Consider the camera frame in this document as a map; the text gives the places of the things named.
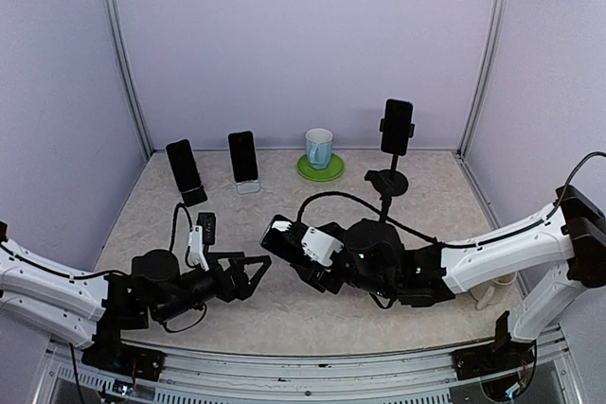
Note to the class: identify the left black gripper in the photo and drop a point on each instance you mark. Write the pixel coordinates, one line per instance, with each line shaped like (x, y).
(240, 288)

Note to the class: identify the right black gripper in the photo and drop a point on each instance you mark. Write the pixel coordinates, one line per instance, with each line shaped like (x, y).
(314, 278)

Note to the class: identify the blue phone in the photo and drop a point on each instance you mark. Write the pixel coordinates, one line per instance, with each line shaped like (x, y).
(281, 248)

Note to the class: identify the black folding phone stand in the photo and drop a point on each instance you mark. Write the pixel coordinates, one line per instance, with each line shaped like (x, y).
(194, 196)

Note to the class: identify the white folding phone stand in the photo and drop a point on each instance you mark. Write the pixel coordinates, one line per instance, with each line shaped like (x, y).
(248, 186)

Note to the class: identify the black pole stand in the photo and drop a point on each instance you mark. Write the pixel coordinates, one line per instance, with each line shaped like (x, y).
(382, 182)
(399, 180)

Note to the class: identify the black phone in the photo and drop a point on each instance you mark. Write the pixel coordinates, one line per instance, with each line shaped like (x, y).
(243, 156)
(183, 165)

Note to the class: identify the teal phone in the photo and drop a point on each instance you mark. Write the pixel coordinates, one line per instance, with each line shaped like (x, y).
(396, 127)

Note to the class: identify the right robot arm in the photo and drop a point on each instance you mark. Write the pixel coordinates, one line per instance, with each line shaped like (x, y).
(569, 233)

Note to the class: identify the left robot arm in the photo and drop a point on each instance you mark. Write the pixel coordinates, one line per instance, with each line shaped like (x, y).
(92, 309)

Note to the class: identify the green saucer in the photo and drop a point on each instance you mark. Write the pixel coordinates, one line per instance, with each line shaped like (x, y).
(332, 172)

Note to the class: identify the light blue mug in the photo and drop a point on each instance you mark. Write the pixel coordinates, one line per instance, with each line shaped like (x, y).
(319, 147)

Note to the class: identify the cream ceramic mug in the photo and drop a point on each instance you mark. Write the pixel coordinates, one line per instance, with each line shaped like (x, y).
(492, 292)

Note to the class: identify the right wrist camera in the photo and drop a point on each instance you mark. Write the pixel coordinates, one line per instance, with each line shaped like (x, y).
(291, 231)

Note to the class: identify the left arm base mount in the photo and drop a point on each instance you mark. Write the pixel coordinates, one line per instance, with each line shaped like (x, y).
(109, 353)

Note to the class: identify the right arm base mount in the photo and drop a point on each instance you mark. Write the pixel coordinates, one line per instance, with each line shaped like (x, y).
(502, 354)

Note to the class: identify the front aluminium rail frame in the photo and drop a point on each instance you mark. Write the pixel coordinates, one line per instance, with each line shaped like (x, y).
(417, 376)

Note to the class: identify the left aluminium corner post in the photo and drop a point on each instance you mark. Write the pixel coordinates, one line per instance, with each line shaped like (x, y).
(126, 76)

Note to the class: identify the aluminium corner post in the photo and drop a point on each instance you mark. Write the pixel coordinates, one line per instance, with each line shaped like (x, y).
(479, 93)
(126, 76)

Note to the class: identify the right aluminium corner post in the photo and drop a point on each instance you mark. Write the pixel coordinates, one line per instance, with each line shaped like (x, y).
(479, 93)

